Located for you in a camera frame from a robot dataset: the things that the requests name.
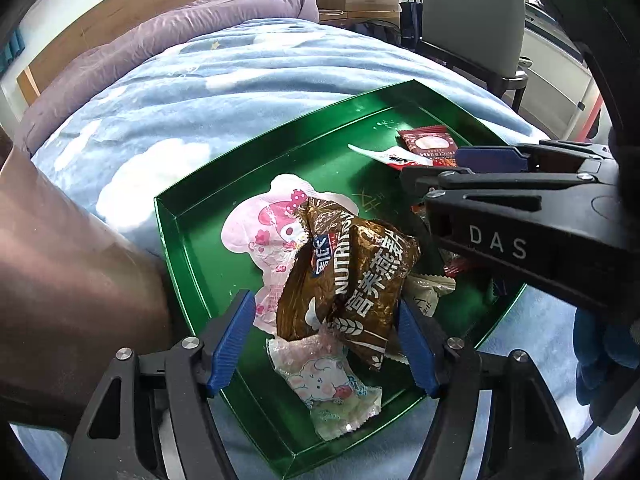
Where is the red spicy sticks packet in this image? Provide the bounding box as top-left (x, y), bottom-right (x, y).
top-left (398, 125), bottom-right (458, 167)

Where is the blue gloved hand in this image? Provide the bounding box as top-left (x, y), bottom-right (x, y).
top-left (573, 310), bottom-right (639, 434)

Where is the brown oatmeal packet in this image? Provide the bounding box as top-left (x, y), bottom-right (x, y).
top-left (277, 197), bottom-right (421, 370)

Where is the white pink pig packet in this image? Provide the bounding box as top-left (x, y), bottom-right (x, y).
top-left (267, 326), bottom-right (382, 441)

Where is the left teal curtain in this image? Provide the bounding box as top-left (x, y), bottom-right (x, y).
top-left (0, 29), bottom-right (25, 76)

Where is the dark grey chair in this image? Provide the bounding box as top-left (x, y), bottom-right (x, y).
top-left (416, 0), bottom-right (528, 110)

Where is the wooden headboard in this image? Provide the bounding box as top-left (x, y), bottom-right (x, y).
top-left (3, 0), bottom-right (194, 113)

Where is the white chocolate wafer packet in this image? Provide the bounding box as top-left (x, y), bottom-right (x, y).
top-left (347, 144), bottom-right (433, 170)

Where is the pink cartoon character packet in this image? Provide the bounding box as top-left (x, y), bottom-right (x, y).
top-left (221, 174), bottom-right (359, 335)

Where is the black backpack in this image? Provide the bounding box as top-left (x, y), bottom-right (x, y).
top-left (347, 20), bottom-right (402, 47)

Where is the purple duvet roll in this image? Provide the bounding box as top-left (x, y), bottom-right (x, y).
top-left (13, 0), bottom-right (319, 156)

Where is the beige candy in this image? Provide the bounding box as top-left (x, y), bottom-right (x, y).
top-left (389, 271), bottom-right (458, 366)

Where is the small brown clear candy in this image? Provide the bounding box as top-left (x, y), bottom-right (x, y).
top-left (410, 204), bottom-right (473, 278)

